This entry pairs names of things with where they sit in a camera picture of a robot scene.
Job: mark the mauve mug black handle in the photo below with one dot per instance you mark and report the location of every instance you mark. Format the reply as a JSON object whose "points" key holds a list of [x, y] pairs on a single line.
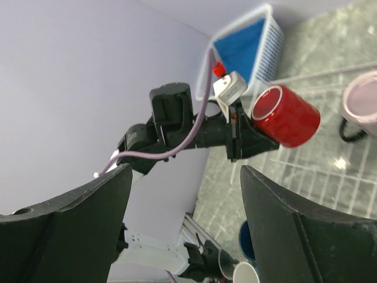
{"points": [[358, 106]]}

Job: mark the red mug black handle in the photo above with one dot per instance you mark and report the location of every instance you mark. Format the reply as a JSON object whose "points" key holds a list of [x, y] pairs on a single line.
{"points": [[285, 117]]}

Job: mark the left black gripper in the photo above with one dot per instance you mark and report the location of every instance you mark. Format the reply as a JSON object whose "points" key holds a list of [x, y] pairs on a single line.
{"points": [[240, 137]]}

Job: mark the white plastic basket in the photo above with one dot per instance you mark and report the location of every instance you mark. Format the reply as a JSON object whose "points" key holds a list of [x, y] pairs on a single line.
{"points": [[268, 52]]}

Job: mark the white wire dish rack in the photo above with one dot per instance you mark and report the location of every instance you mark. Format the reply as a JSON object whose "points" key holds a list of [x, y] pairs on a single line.
{"points": [[326, 170]]}

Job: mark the blue cloth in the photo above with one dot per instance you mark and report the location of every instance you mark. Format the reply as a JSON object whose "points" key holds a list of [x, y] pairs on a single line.
{"points": [[238, 50]]}

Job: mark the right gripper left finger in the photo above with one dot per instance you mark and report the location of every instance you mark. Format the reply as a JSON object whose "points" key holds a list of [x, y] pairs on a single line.
{"points": [[69, 238]]}

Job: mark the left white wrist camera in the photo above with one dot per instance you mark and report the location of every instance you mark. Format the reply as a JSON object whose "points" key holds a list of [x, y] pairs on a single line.
{"points": [[227, 90]]}

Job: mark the dark blue mug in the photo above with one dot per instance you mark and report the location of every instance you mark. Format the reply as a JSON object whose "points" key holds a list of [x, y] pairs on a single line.
{"points": [[245, 242]]}

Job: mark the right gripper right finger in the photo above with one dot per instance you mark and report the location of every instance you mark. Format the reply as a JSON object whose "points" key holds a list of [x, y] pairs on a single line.
{"points": [[297, 240]]}

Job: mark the light blue white mug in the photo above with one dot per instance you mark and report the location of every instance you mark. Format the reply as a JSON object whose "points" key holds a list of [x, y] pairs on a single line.
{"points": [[244, 272]]}

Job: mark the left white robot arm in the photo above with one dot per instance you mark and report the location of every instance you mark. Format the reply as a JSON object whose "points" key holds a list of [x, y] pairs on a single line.
{"points": [[174, 127]]}

